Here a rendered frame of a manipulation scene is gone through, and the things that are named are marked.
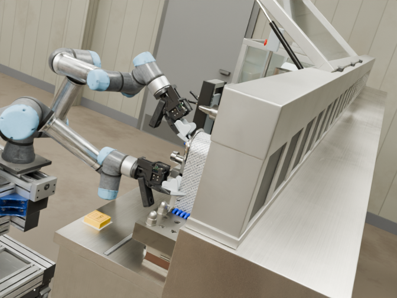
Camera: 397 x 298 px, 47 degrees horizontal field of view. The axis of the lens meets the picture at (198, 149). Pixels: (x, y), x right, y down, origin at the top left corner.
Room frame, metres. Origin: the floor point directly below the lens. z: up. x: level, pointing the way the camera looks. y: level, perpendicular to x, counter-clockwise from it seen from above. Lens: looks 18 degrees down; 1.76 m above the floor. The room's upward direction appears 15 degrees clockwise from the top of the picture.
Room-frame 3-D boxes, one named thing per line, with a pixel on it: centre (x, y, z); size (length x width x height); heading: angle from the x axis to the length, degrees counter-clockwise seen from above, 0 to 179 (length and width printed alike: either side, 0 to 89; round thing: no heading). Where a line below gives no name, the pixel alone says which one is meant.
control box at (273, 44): (2.06, -0.19, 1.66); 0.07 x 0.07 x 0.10; 79
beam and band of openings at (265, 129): (2.04, -0.55, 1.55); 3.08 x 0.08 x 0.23; 161
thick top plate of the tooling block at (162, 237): (1.32, -0.08, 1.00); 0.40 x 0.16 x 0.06; 71
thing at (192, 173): (1.45, -0.08, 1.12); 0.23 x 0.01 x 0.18; 71
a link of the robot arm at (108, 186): (1.59, 0.30, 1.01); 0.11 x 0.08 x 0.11; 14
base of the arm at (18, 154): (2.00, 0.83, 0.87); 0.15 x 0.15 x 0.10
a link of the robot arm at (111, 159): (1.58, 0.29, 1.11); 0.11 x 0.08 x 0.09; 71
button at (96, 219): (1.47, 0.29, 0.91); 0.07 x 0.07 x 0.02; 71
